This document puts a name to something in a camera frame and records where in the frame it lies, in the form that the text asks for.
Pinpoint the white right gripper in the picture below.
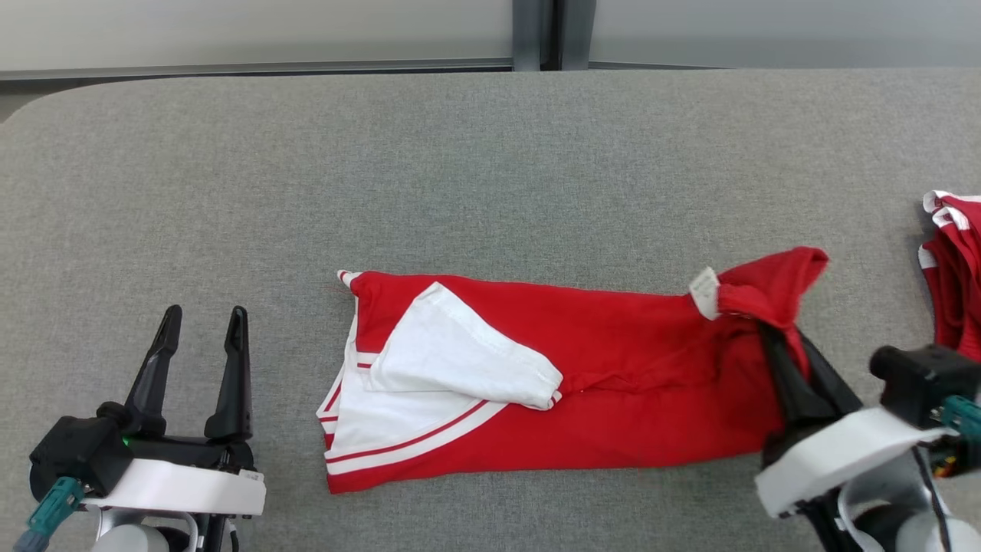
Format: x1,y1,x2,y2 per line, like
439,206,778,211
755,326,950,518

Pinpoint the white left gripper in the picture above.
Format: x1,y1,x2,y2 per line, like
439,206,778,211
80,305,267,516

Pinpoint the red white basketball jersey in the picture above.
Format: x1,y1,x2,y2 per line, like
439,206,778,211
316,246,830,495

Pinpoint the red shorts white stripe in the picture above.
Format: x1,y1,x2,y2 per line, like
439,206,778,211
918,190,981,361

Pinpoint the teal plug right camera cable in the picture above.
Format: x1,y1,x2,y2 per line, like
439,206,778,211
931,395,981,476

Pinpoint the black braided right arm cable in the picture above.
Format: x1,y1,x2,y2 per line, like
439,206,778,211
912,448,953,552

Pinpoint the long grey metal frame rail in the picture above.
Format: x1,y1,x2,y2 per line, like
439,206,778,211
0,57,514,81

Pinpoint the grey metal partition post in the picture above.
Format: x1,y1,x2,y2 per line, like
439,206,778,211
512,0,597,71

